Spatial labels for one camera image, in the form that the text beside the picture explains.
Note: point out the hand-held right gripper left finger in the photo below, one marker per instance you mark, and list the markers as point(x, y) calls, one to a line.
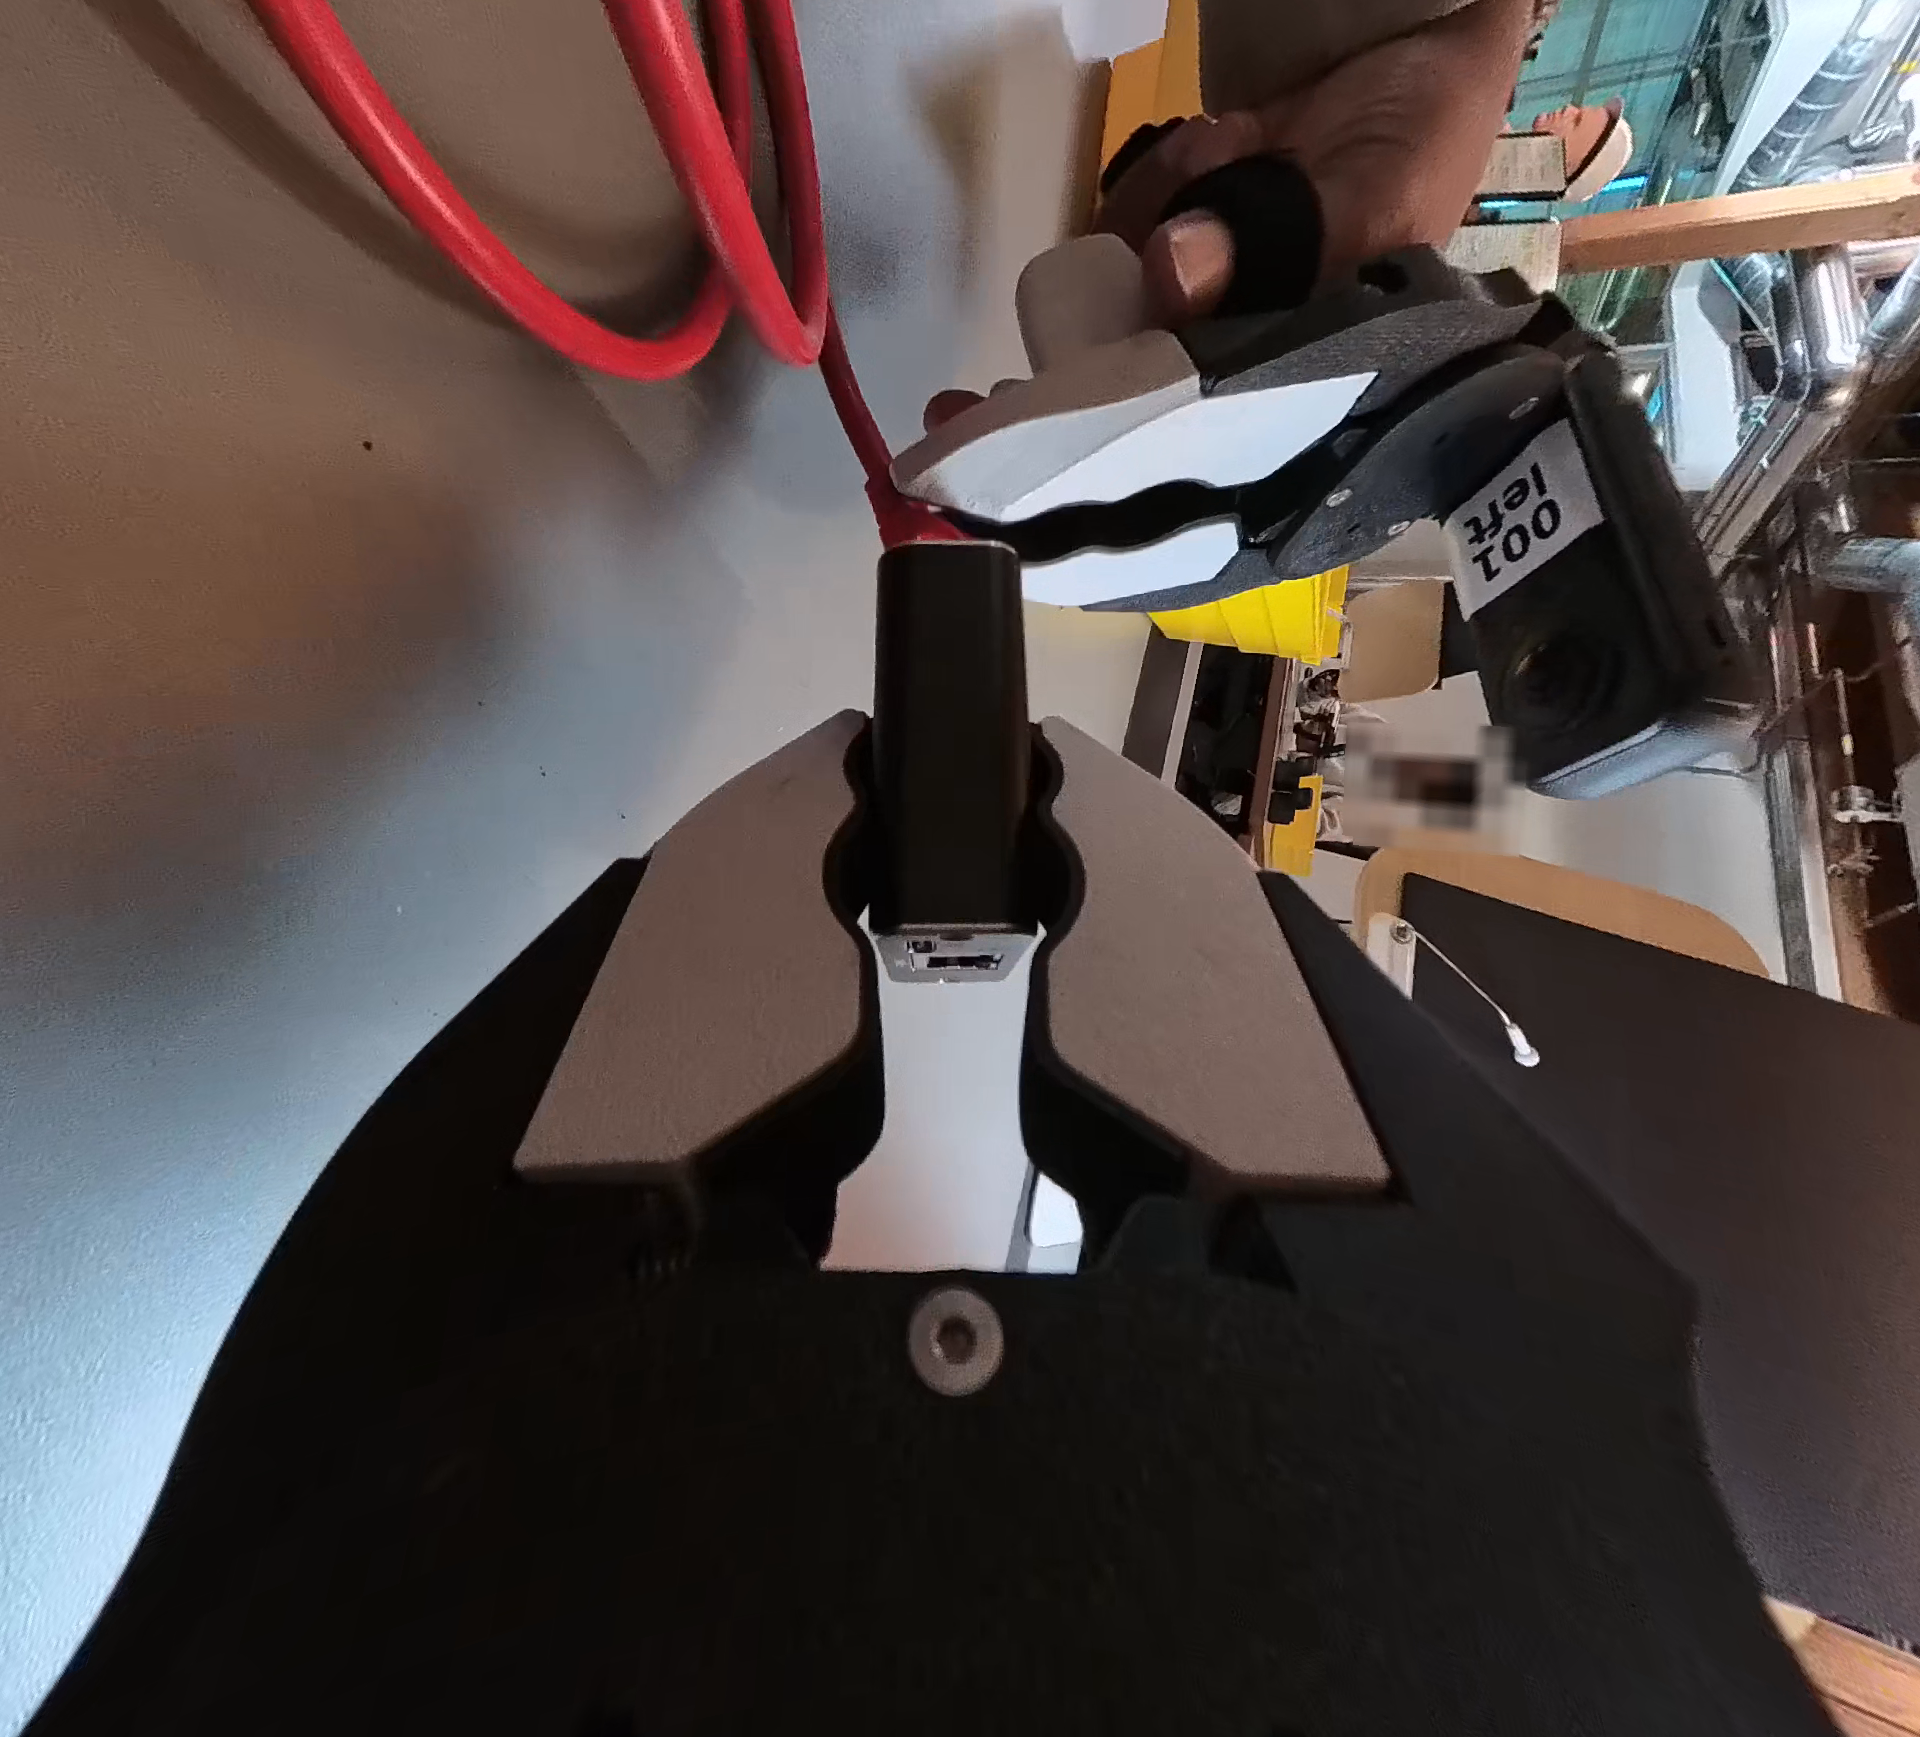
point(720, 986)

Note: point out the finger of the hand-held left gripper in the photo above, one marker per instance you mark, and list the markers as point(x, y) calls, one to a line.
point(1081, 447)
point(1141, 565)

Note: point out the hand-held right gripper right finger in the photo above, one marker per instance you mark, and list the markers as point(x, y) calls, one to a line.
point(1201, 1002)

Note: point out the yellow plastic bin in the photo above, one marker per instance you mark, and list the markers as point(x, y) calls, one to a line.
point(1244, 613)

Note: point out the black ethernet splitter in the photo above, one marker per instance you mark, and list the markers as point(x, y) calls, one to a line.
point(953, 716)

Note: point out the wooden ceiling beam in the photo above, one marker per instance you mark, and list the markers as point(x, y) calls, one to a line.
point(1725, 223)

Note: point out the silver ceiling pipes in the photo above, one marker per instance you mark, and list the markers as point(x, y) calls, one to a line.
point(1814, 313)

